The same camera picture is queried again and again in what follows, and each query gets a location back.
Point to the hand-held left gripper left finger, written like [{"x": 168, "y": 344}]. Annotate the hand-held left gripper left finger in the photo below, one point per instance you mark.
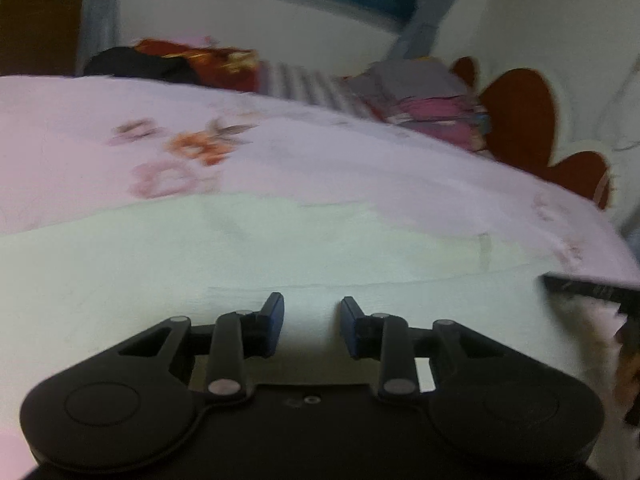
[{"x": 272, "y": 325}]

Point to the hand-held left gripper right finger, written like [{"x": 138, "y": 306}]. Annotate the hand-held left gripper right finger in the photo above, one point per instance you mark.
[{"x": 350, "y": 325}]

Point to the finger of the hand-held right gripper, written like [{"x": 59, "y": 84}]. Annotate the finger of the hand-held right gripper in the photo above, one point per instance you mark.
[{"x": 590, "y": 290}]

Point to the white cloth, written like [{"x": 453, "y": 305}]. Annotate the white cloth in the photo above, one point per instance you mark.
[{"x": 150, "y": 260}]

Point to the pink floral bedsheet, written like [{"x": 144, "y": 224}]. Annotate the pink floral bedsheet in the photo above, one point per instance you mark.
[{"x": 320, "y": 160}]

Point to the pink folded cloth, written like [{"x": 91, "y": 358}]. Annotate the pink folded cloth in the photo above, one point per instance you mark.
[{"x": 440, "y": 115}]

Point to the grey striped cloth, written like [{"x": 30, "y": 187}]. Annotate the grey striped cloth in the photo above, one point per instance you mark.
[{"x": 305, "y": 85}]

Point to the grey folded cloth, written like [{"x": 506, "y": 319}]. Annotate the grey folded cloth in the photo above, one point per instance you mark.
[{"x": 410, "y": 77}]

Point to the red patterned cloth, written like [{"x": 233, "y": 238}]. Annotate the red patterned cloth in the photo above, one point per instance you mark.
[{"x": 220, "y": 65}]

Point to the grey curtain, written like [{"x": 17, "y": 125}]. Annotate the grey curtain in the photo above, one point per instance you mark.
[
  {"x": 102, "y": 5},
  {"x": 417, "y": 35}
]

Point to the black cloth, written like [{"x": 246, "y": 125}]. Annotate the black cloth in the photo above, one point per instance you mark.
[{"x": 130, "y": 62}]

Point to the wooden door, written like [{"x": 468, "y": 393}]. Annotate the wooden door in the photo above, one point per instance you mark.
[{"x": 40, "y": 15}]

